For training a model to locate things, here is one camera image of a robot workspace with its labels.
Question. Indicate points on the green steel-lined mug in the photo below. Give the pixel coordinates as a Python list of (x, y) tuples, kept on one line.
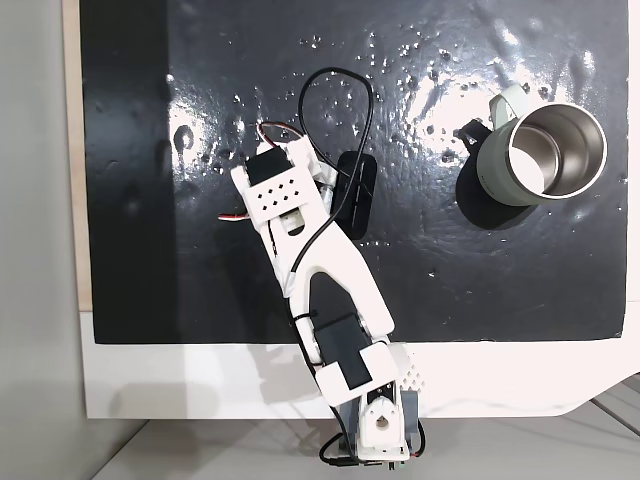
[(492, 165)]

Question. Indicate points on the black camera box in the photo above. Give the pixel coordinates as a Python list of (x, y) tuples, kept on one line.
[(357, 200)]

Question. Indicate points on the light wooden board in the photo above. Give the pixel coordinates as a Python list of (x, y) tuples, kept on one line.
[(74, 150)]

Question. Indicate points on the white board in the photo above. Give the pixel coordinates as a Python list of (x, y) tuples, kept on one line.
[(200, 380)]

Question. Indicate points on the black glossy mat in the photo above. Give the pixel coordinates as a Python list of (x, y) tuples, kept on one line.
[(475, 280)]

